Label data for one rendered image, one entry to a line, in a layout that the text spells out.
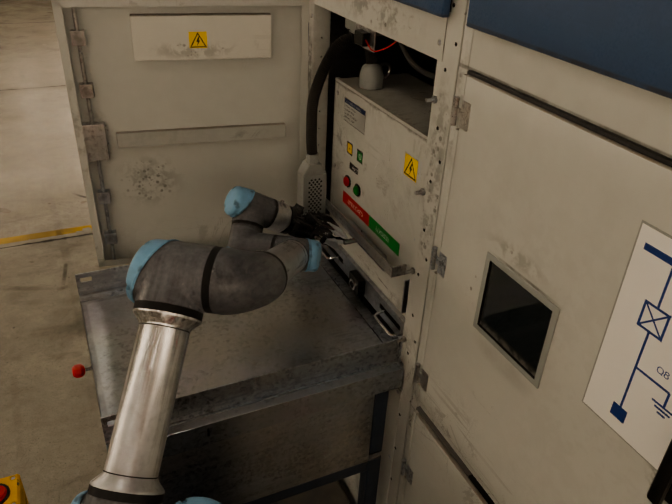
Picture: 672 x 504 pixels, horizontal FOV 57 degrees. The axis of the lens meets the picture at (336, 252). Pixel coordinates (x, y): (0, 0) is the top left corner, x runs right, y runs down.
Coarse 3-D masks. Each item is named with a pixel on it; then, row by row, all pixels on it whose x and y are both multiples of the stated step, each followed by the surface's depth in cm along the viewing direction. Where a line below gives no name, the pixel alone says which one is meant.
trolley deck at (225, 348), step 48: (288, 288) 177; (336, 288) 178; (96, 336) 155; (192, 336) 157; (240, 336) 158; (288, 336) 158; (336, 336) 159; (96, 384) 141; (192, 384) 142; (336, 384) 144; (384, 384) 149; (192, 432) 131; (240, 432) 137
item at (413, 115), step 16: (336, 80) 166; (352, 80) 166; (384, 80) 167; (400, 80) 168; (416, 80) 168; (368, 96) 153; (384, 96) 154; (400, 96) 155; (416, 96) 156; (400, 112) 144; (416, 112) 145; (416, 128) 134
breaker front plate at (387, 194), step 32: (352, 96) 159; (352, 128) 162; (384, 128) 146; (352, 160) 166; (384, 160) 149; (352, 192) 169; (384, 192) 152; (352, 224) 171; (384, 224) 155; (416, 224) 141; (352, 256) 177; (384, 256) 157; (384, 288) 162
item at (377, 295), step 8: (328, 248) 190; (344, 256) 179; (344, 264) 180; (352, 264) 175; (344, 272) 181; (360, 272) 171; (368, 280) 168; (368, 288) 168; (376, 288) 165; (368, 296) 169; (376, 296) 164; (384, 296) 162; (376, 304) 165; (384, 304) 161; (392, 304) 159; (392, 312) 157; (384, 320) 162; (392, 320) 158; (400, 320) 154; (392, 328) 159
